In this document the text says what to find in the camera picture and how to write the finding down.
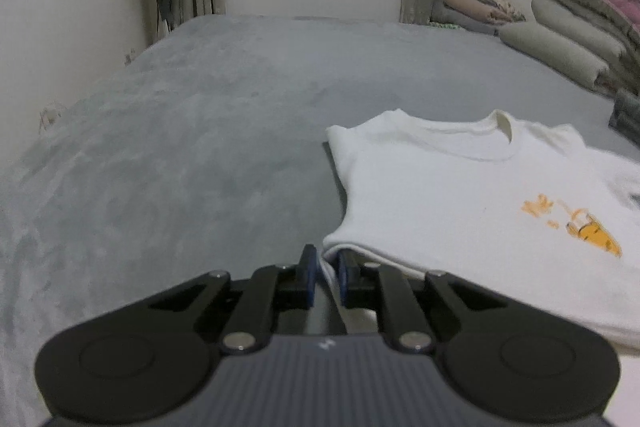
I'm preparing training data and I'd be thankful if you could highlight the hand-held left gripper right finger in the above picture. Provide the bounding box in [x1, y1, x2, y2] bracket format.
[337, 252, 506, 354]

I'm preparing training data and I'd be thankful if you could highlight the folded pink blanket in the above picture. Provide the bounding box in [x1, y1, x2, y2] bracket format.
[442, 0, 507, 24]

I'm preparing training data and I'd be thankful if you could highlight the folded lavender blanket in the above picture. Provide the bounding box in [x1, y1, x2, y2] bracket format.
[429, 2, 502, 36]

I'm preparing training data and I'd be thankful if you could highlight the grey plush bed blanket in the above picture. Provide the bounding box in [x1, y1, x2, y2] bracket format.
[0, 14, 640, 427]

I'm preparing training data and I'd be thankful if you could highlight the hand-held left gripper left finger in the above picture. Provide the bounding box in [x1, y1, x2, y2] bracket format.
[150, 244, 319, 354]

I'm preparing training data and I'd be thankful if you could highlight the white printed sweatshirt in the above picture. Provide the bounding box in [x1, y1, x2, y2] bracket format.
[320, 108, 640, 351]

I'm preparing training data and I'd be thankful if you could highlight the stack of folded quilts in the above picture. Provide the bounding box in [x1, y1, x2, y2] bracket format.
[530, 0, 640, 74]

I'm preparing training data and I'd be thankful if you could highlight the dark hanging garment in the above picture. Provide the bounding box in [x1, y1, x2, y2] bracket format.
[156, 0, 184, 38]

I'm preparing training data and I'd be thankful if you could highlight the folded dark grey garment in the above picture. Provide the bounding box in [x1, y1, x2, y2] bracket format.
[608, 88, 640, 138]

